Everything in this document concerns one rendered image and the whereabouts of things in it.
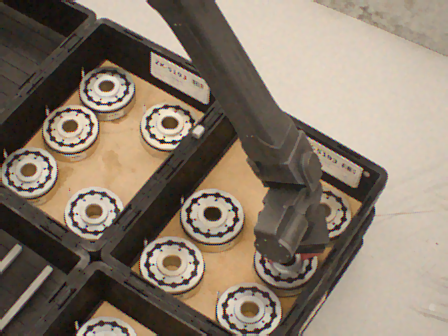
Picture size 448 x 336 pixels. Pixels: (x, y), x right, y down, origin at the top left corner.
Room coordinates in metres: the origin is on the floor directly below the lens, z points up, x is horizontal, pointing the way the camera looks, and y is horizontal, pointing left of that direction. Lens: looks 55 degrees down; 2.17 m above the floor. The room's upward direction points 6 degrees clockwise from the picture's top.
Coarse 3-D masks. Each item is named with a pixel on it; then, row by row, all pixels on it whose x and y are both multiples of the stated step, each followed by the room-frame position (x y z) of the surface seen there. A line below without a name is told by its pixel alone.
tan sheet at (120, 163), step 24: (72, 96) 1.04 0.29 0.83; (144, 96) 1.05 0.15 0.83; (168, 96) 1.06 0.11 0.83; (120, 120) 0.99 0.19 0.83; (120, 144) 0.94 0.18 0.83; (72, 168) 0.88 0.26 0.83; (96, 168) 0.89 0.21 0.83; (120, 168) 0.89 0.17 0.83; (144, 168) 0.90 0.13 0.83; (72, 192) 0.83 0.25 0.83; (120, 192) 0.84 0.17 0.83; (96, 216) 0.79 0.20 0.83
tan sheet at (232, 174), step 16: (224, 160) 0.93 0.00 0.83; (240, 160) 0.93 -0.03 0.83; (208, 176) 0.89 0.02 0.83; (224, 176) 0.90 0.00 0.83; (240, 176) 0.90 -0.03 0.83; (240, 192) 0.87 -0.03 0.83; (256, 192) 0.87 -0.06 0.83; (256, 208) 0.84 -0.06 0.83; (352, 208) 0.86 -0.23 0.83; (176, 224) 0.79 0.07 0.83; (240, 240) 0.78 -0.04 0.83; (208, 256) 0.74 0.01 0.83; (224, 256) 0.74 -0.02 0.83; (240, 256) 0.75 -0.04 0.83; (320, 256) 0.76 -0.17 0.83; (208, 272) 0.71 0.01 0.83; (224, 272) 0.71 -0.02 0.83; (240, 272) 0.72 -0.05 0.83; (208, 288) 0.68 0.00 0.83; (224, 288) 0.68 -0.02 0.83; (192, 304) 0.65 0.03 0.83; (208, 304) 0.65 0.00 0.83; (288, 304) 0.66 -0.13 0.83
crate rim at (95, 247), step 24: (96, 24) 1.13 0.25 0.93; (72, 48) 1.07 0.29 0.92; (48, 72) 1.01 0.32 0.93; (24, 96) 0.95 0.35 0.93; (0, 120) 0.90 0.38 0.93; (168, 168) 0.83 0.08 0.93; (144, 192) 0.78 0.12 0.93; (48, 216) 0.72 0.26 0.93; (120, 216) 0.74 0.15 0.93; (72, 240) 0.68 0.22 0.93
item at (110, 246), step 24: (216, 120) 0.95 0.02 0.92; (192, 144) 0.88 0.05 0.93; (336, 144) 0.91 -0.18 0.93; (384, 168) 0.88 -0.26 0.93; (360, 216) 0.78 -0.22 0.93; (120, 240) 0.70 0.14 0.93; (120, 264) 0.65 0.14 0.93; (144, 288) 0.62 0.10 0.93; (312, 288) 0.65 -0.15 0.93; (192, 312) 0.59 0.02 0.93; (288, 312) 0.60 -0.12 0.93
